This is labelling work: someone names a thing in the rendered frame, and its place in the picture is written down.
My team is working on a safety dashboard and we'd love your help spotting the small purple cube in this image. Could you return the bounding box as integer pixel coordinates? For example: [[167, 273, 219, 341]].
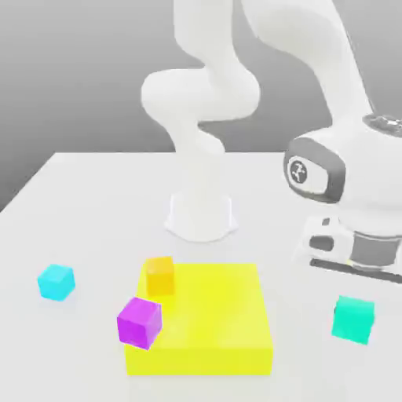
[[116, 297, 163, 351]]

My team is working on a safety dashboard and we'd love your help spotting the large yellow box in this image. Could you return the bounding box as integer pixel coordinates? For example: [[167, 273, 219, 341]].
[[124, 262, 273, 377]]

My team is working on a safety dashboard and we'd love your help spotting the small teal cube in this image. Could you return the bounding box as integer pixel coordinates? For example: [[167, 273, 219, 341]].
[[331, 294, 376, 345]]

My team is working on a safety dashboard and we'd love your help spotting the small orange cube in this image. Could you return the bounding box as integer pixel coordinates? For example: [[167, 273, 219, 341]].
[[144, 256, 175, 297]]

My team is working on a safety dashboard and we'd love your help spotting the small cyan cube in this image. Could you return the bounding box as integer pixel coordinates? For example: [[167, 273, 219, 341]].
[[36, 263, 76, 302]]

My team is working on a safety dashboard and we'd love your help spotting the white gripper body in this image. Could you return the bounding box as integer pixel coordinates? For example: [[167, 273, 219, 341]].
[[291, 254, 402, 291]]

